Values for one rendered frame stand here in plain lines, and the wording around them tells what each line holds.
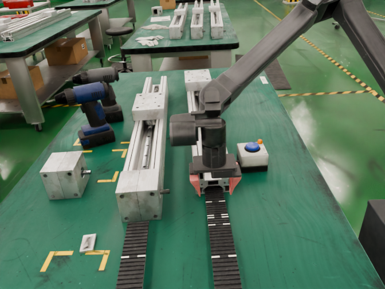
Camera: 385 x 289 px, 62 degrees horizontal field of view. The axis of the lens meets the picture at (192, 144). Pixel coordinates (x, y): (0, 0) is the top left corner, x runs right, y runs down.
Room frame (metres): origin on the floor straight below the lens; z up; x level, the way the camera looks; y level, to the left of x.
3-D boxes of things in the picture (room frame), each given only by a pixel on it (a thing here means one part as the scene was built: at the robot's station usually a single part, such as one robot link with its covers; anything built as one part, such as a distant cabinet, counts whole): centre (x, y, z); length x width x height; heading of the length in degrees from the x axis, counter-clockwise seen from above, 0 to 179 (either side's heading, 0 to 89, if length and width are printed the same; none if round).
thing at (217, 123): (0.64, -0.04, 1.00); 0.07 x 0.06 x 0.07; 88
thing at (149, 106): (1.09, 0.15, 0.87); 0.16 x 0.11 x 0.07; 1
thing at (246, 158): (0.82, -0.17, 0.81); 0.10 x 0.08 x 0.06; 91
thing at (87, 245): (0.54, 0.26, 0.78); 0.05 x 0.03 x 0.01; 4
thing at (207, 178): (1.10, -0.04, 0.82); 0.80 x 0.10 x 0.09; 1
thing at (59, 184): (0.76, 0.35, 0.83); 0.11 x 0.10 x 0.10; 90
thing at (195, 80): (1.35, -0.04, 0.87); 0.16 x 0.11 x 0.07; 1
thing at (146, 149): (1.09, 0.15, 0.82); 0.80 x 0.10 x 0.09; 1
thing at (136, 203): (0.65, 0.13, 0.83); 0.12 x 0.09 x 0.10; 91
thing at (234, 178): (0.64, -0.07, 0.86); 0.07 x 0.07 x 0.09; 0
